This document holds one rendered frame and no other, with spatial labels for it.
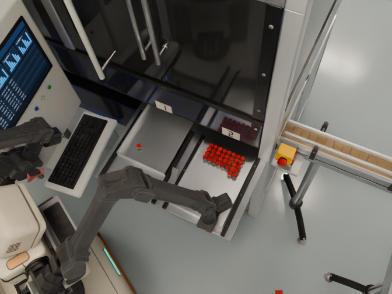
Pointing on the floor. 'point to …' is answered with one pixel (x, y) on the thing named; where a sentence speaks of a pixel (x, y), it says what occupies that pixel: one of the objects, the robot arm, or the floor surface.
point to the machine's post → (280, 87)
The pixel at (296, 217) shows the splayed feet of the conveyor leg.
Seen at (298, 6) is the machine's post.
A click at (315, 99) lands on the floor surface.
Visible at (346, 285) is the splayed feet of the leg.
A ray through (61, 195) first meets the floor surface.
